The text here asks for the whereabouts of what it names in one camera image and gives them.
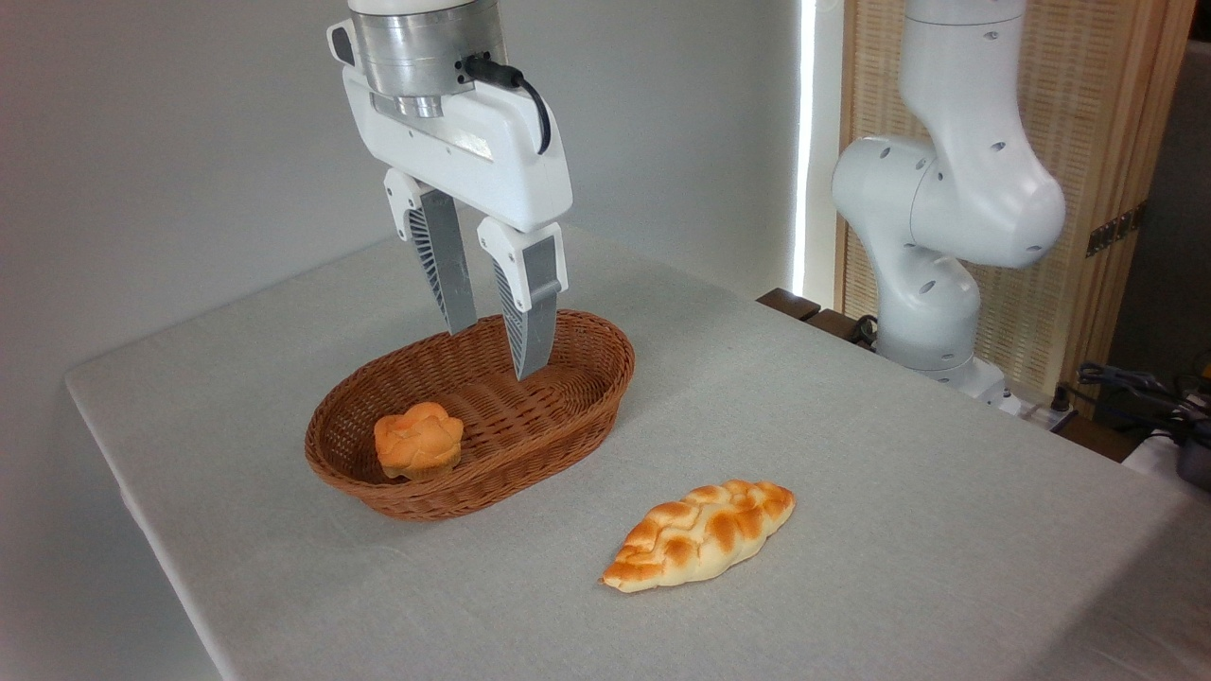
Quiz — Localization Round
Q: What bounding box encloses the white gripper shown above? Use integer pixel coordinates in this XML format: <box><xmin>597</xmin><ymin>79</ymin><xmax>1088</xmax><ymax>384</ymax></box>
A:
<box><xmin>341</xmin><ymin>68</ymin><xmax>574</xmax><ymax>382</ymax></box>

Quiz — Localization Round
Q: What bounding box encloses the long braided bread loaf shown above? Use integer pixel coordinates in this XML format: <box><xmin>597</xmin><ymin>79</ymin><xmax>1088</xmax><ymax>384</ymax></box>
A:
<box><xmin>600</xmin><ymin>480</ymin><xmax>797</xmax><ymax>594</ymax></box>

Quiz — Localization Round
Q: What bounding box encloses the brown wicker basket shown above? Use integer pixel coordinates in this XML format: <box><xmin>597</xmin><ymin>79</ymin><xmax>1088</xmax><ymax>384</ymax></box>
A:
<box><xmin>305</xmin><ymin>309</ymin><xmax>636</xmax><ymax>522</ymax></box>

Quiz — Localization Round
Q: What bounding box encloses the small round bread roll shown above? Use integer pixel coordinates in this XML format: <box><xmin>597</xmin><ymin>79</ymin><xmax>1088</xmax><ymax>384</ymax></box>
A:
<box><xmin>374</xmin><ymin>402</ymin><xmax>465</xmax><ymax>480</ymax></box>

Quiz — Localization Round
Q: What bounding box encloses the dark brown wooden furniture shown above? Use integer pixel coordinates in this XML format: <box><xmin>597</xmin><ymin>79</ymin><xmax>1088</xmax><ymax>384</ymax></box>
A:
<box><xmin>756</xmin><ymin>288</ymin><xmax>883</xmax><ymax>353</ymax></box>

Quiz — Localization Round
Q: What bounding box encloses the white tablecloth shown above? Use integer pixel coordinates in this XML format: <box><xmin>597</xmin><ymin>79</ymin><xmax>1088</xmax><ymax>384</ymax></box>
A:
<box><xmin>64</xmin><ymin>222</ymin><xmax>1211</xmax><ymax>681</ymax></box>

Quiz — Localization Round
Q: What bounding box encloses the white power strip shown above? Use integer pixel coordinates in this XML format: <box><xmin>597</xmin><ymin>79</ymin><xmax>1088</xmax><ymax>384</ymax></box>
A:
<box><xmin>1014</xmin><ymin>397</ymin><xmax>1079</xmax><ymax>434</ymax></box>

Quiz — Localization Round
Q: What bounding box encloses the metal screen hinge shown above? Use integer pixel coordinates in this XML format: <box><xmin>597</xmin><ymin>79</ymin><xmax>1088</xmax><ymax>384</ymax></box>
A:
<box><xmin>1085</xmin><ymin>201</ymin><xmax>1149</xmax><ymax>258</ymax></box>

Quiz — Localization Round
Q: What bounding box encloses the bamboo folding screen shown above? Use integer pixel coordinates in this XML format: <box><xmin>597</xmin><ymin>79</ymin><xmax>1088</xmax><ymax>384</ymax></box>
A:
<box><xmin>834</xmin><ymin>0</ymin><xmax>1199</xmax><ymax>417</ymax></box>

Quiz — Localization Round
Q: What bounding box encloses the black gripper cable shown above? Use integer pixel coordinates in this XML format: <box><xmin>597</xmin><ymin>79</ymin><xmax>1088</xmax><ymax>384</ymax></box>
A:
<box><xmin>461</xmin><ymin>55</ymin><xmax>553</xmax><ymax>156</ymax></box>

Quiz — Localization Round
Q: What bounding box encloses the black cable bundle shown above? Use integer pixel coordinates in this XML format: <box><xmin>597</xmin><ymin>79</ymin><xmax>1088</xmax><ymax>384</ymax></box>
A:
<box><xmin>1052</xmin><ymin>361</ymin><xmax>1211</xmax><ymax>447</ymax></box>

